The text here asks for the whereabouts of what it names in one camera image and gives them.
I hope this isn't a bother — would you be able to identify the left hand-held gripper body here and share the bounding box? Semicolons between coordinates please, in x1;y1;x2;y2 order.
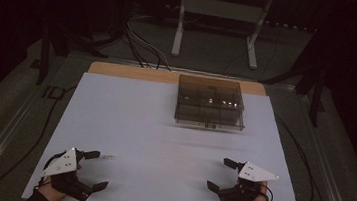
37;144;99;201

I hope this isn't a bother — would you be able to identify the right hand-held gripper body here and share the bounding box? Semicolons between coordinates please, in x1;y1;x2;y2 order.
216;158;281;201

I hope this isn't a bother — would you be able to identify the person's left hand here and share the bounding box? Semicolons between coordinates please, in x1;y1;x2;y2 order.
35;160;82;201

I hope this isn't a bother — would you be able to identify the dark transparent drawer box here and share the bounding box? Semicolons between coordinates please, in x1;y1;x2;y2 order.
172;73;251;133

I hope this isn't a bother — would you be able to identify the black tripod stand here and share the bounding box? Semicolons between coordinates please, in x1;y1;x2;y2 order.
34;20;112;93
254;20;335;129

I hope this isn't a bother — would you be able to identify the white metal stand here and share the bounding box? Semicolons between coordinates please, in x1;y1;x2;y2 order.
170;0;275;72

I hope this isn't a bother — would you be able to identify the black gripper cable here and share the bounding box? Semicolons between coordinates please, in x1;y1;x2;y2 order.
33;149;61;197
256;182;276;201

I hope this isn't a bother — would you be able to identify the black floor cable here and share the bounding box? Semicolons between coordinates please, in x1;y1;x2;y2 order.
0;76;79;201
266;114;336;201

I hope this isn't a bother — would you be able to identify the bundle of floor cables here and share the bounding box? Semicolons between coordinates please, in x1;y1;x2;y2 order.
120;12;178;73

